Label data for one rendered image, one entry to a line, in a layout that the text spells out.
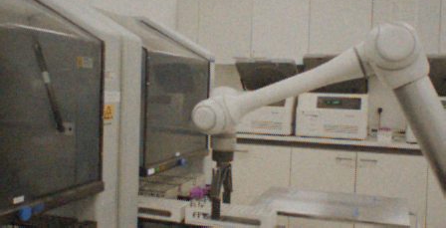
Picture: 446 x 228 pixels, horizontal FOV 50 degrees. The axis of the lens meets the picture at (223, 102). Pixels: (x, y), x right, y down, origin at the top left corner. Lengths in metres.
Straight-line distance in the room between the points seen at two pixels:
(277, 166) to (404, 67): 2.72
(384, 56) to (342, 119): 2.56
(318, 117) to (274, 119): 0.35
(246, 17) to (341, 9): 0.83
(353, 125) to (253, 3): 1.40
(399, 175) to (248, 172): 1.19
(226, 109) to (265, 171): 2.60
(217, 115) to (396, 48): 0.52
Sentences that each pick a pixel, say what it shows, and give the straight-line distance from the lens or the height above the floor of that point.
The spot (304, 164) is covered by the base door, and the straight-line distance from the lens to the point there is 3.91.
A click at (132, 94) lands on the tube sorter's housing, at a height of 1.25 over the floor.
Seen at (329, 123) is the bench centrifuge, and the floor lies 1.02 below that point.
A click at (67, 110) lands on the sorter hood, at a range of 1.30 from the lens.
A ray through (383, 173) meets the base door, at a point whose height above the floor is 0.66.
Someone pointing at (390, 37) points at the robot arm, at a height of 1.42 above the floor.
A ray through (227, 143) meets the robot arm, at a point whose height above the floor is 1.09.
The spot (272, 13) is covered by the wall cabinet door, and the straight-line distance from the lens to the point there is 4.27.
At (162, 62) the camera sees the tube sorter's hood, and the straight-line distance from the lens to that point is 1.76.
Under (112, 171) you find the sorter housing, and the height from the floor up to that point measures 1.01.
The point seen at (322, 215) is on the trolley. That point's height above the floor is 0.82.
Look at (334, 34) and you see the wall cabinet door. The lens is 4.16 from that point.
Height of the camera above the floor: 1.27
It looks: 2 degrees down
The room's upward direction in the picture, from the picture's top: 2 degrees clockwise
